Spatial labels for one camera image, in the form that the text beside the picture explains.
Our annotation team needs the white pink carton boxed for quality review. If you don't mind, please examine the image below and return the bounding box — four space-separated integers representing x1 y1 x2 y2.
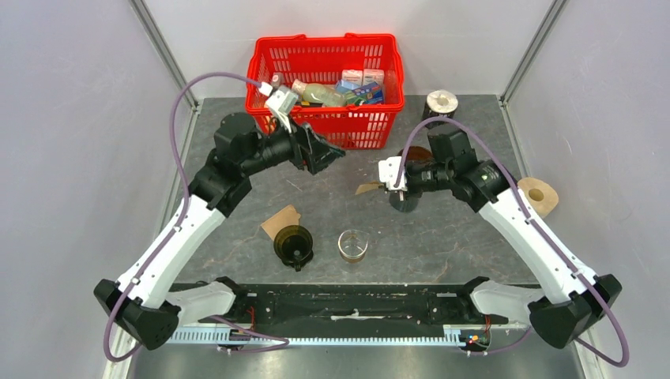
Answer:
341 69 363 87
362 69 385 86

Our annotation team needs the slotted white cable duct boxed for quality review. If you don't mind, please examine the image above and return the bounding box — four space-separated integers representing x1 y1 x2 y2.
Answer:
167 324 466 347

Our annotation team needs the small grey pouch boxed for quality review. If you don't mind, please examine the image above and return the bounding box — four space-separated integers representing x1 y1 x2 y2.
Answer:
269 72 286 88

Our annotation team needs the black wrapped paper roll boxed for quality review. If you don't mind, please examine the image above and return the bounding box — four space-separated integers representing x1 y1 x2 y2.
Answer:
422 89 459 121

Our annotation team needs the brown paper coffee filter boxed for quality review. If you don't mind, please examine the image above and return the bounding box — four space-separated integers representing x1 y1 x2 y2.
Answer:
355 181 385 195

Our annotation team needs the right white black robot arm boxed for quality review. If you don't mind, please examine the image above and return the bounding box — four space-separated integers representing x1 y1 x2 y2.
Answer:
378 129 622 348

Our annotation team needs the clear plastic bottle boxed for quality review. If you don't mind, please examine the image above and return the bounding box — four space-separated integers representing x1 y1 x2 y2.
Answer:
291 80 347 107

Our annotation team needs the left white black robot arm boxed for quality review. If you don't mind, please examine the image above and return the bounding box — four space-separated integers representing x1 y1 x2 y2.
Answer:
94 113 345 350

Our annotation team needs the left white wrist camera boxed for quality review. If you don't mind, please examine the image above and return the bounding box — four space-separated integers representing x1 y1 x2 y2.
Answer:
259 82 299 133

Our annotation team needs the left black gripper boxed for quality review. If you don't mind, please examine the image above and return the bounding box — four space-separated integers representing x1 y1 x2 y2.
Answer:
241 111 346 176

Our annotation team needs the small clear glass beaker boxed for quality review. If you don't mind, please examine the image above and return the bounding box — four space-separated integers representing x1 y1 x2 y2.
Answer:
337 229 370 264

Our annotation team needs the blue green box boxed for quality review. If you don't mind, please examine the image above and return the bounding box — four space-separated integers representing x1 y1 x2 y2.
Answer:
335 80 385 106

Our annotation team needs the brown dripper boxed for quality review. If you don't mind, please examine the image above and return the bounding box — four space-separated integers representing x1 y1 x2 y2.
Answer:
405 145 434 162

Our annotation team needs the red plastic shopping basket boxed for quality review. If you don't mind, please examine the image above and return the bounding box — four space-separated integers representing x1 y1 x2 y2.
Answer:
247 33 405 149

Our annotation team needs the dark dripper on table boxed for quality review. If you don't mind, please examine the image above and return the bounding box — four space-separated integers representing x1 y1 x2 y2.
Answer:
273 225 314 272

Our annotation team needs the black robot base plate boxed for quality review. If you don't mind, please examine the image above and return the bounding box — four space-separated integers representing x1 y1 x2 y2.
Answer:
172 276 540 340

